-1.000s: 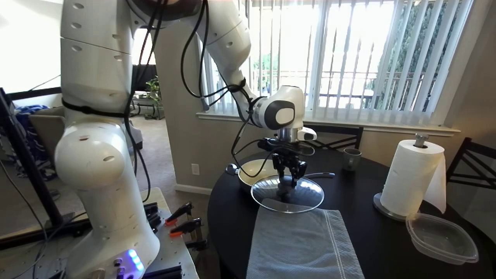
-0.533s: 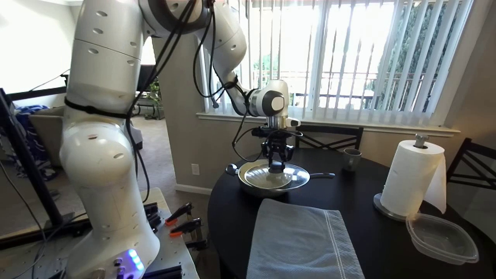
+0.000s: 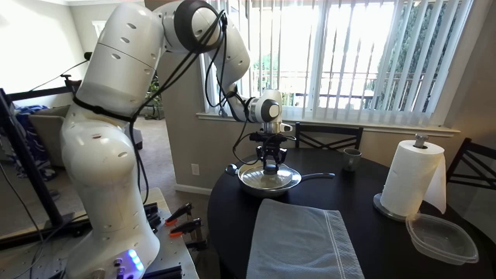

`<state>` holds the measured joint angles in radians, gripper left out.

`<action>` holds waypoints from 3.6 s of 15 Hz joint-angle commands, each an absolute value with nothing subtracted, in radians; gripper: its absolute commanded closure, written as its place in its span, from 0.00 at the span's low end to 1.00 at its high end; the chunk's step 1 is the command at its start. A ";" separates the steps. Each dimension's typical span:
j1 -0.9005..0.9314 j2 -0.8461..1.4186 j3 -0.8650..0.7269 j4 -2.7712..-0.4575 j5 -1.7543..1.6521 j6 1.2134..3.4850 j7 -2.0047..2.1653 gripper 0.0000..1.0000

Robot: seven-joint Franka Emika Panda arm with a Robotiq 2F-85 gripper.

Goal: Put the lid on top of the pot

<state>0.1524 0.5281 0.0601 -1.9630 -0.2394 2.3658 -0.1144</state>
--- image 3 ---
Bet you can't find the black wooden chair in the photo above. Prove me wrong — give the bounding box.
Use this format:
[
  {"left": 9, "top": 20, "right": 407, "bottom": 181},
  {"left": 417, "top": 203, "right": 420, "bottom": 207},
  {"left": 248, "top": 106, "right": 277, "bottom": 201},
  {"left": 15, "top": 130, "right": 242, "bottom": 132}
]
[
  {"left": 294, "top": 122, "right": 364, "bottom": 152},
  {"left": 446, "top": 137, "right": 496, "bottom": 191}
]

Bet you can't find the paper towel roll on holder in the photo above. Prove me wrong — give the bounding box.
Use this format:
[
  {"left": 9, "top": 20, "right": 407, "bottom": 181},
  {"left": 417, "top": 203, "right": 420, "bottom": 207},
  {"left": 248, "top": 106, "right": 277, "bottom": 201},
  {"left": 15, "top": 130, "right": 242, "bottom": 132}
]
[{"left": 373, "top": 133, "right": 447, "bottom": 222}]

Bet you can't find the grey towel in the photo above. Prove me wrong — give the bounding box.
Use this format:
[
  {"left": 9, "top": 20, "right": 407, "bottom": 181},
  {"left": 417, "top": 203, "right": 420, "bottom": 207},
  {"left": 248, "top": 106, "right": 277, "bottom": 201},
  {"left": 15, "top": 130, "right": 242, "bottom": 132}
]
[{"left": 246, "top": 198, "right": 365, "bottom": 279}]

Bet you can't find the steel pan with black handle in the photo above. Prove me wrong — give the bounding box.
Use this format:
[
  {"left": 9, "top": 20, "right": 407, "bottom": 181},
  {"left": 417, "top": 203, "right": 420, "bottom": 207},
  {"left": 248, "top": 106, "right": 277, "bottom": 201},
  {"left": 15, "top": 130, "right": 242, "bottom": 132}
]
[{"left": 226, "top": 160, "right": 336, "bottom": 198}]

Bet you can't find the grey mug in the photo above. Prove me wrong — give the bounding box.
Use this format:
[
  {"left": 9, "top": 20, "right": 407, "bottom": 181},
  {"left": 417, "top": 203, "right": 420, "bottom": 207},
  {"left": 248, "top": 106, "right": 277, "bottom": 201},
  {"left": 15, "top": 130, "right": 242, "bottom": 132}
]
[{"left": 343, "top": 148, "right": 362, "bottom": 172}]

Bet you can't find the blue and white blanket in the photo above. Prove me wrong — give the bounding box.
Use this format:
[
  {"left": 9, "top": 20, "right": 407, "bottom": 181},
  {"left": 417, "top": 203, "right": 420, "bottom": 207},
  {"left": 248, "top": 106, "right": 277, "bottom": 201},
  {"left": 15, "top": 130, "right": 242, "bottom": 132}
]
[{"left": 11, "top": 105, "right": 57, "bottom": 182}]

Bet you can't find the stack of black rails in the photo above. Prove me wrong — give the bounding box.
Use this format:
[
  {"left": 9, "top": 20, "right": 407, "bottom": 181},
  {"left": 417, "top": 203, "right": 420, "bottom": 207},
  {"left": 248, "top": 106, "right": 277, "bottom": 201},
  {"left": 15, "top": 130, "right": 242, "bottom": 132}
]
[{"left": 143, "top": 201, "right": 162, "bottom": 234}]

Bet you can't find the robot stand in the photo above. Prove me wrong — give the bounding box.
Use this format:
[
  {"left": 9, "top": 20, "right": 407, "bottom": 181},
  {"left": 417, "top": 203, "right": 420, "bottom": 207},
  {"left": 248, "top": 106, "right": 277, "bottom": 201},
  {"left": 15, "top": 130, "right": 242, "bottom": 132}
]
[{"left": 0, "top": 188, "right": 200, "bottom": 279}]

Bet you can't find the clear plastic container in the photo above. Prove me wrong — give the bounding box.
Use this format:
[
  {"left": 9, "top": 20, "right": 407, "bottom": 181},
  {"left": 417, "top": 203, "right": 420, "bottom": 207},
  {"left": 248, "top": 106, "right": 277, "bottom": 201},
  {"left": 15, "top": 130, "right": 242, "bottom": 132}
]
[{"left": 405, "top": 213, "right": 480, "bottom": 266}]

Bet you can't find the green houseplant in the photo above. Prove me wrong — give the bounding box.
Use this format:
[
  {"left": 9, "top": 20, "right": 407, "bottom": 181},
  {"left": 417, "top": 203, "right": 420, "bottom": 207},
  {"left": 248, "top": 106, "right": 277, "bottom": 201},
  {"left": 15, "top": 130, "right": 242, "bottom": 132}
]
[{"left": 144, "top": 75, "right": 164, "bottom": 120}]

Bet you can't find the black and orange clamp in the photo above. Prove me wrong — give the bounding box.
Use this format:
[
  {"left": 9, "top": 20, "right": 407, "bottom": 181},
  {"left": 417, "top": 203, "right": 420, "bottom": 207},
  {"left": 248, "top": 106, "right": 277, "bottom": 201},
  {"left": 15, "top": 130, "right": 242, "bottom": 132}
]
[
  {"left": 164, "top": 202, "right": 193, "bottom": 227},
  {"left": 169, "top": 217, "right": 203, "bottom": 238}
]

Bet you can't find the window with vertical blinds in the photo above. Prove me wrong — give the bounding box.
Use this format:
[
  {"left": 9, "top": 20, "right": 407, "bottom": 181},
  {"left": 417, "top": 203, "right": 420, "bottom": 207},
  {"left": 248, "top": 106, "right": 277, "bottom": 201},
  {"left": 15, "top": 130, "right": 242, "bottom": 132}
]
[{"left": 197, "top": 0, "right": 476, "bottom": 126}]

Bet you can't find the beige sofa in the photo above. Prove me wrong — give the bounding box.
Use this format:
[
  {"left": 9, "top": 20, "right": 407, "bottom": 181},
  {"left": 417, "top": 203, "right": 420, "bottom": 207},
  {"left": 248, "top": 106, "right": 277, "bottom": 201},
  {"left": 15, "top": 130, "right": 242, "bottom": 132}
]
[{"left": 29, "top": 105, "right": 79, "bottom": 168}]

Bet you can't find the black metal frame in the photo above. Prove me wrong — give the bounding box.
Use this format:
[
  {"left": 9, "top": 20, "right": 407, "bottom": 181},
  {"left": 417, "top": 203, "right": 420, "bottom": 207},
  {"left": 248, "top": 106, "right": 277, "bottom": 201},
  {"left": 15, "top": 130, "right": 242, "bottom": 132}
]
[{"left": 0, "top": 79, "right": 91, "bottom": 250}]

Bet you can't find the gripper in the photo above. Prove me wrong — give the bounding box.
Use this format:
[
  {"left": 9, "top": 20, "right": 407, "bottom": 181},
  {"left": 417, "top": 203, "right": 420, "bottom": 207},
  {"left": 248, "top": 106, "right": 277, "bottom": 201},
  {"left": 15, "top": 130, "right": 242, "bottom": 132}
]
[{"left": 256, "top": 140, "right": 289, "bottom": 170}]

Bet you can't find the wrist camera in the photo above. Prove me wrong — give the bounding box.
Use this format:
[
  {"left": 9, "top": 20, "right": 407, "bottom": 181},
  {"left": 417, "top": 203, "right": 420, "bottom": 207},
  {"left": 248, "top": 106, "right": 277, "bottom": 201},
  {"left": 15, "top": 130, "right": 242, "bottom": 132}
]
[{"left": 249, "top": 132, "right": 289, "bottom": 143}]

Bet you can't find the glass lid with black knob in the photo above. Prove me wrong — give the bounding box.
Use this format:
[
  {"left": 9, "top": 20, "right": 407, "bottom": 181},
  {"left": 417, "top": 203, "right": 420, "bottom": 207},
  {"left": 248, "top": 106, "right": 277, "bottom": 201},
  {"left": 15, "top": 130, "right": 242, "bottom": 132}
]
[{"left": 240, "top": 164, "right": 293, "bottom": 190}]

